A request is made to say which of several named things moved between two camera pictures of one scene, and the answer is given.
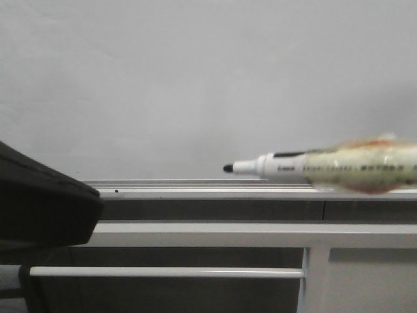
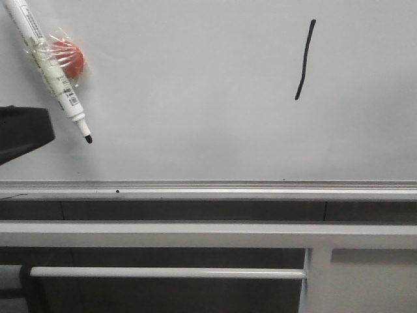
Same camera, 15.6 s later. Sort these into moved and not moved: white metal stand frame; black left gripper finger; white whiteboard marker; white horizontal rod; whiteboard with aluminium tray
Moved: white whiteboard marker; black left gripper finger
Not moved: whiteboard with aluminium tray; white horizontal rod; white metal stand frame
